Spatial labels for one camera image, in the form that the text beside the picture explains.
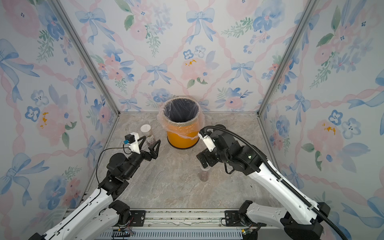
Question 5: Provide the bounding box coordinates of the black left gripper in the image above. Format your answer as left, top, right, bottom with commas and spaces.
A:
125, 136, 160, 180

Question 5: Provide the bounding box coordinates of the white-lidded flower tea jar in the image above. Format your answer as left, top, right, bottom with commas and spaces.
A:
140, 124, 156, 146

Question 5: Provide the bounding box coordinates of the clear jar with dried roses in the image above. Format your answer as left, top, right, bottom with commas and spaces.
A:
198, 166, 211, 182

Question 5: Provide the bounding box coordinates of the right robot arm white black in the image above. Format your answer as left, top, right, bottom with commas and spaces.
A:
197, 129, 330, 240

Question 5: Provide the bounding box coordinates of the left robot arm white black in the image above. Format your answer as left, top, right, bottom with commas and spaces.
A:
30, 133, 161, 240

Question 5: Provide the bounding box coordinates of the orange trash bin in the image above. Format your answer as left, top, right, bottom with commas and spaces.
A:
158, 97, 204, 150

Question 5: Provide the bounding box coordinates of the clear plastic bin liner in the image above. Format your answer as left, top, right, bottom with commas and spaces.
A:
157, 97, 205, 140

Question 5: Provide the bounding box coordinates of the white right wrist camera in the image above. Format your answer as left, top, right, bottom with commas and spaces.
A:
198, 132, 216, 152

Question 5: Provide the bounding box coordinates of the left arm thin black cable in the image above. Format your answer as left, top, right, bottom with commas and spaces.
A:
95, 143, 133, 185

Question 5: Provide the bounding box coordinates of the black corrugated cable conduit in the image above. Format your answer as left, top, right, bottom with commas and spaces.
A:
199, 125, 350, 240

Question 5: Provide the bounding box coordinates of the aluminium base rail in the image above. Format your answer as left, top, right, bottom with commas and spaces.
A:
61, 207, 304, 240

